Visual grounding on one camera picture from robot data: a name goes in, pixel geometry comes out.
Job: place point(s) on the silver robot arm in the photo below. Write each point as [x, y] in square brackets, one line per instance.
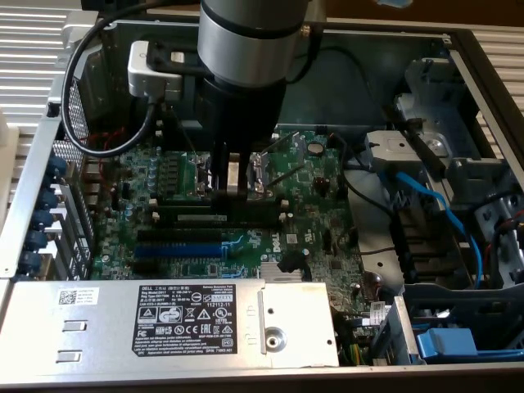
[245, 41]

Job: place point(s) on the silver power supply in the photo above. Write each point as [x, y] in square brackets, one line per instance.
[102, 327]

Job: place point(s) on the light blue plastic object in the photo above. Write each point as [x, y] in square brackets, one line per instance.
[393, 3]

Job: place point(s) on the silver metal case bracket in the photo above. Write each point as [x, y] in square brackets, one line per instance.
[55, 90]

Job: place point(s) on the blue expansion slot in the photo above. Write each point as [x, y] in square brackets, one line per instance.
[180, 250]

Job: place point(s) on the grey metal disk bay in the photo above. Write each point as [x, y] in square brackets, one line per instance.
[442, 106]

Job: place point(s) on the green motherboard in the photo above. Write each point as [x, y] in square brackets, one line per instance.
[319, 204]

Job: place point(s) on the blue plastic latch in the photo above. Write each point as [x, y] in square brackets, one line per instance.
[446, 344]

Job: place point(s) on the dark grey drive tray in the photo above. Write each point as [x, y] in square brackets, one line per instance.
[471, 303]

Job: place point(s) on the blue expansion slot clip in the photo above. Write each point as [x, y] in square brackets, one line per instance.
[43, 219]
[37, 239]
[51, 197]
[56, 166]
[30, 260]

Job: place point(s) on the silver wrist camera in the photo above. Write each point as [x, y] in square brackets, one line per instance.
[143, 79]

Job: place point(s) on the round coin battery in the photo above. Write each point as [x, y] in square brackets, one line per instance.
[315, 147]

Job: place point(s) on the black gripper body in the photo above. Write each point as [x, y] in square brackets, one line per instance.
[245, 110]

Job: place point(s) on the open PC case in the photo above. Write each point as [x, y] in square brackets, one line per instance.
[368, 61]

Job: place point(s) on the short black expansion slot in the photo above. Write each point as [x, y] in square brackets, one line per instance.
[146, 267]

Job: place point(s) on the silver chipset heatsink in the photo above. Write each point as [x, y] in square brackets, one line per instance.
[272, 272]

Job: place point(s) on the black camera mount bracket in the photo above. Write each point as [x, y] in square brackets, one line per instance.
[161, 57]

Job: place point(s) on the CPU socket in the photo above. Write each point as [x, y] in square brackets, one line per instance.
[200, 172]

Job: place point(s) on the long black expansion slot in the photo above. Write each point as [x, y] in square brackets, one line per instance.
[180, 235]

